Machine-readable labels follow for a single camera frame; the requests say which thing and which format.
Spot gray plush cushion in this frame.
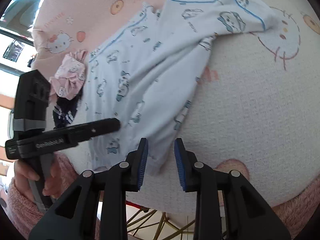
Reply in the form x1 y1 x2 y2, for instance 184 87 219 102
1 0 41 33

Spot person's left hand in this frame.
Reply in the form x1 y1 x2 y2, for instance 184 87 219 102
14 156 62 202

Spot dark window frame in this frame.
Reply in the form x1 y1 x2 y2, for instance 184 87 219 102
1 27 37 75

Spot pink cartoon pajama garment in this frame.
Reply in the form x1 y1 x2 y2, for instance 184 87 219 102
49 50 87 100

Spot navy striped garment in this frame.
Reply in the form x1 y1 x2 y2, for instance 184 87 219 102
53 89 83 129

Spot light blue cartoon pajama pants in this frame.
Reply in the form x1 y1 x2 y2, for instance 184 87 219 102
84 0 276 175

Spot gold wire stool frame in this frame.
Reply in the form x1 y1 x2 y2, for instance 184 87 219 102
126 205 195 240

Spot pink Hello Kitty blanket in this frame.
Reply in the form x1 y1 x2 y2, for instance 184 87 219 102
33 0 319 206

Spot pink fuzzy right sleeve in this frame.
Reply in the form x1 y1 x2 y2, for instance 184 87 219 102
272 177 320 239

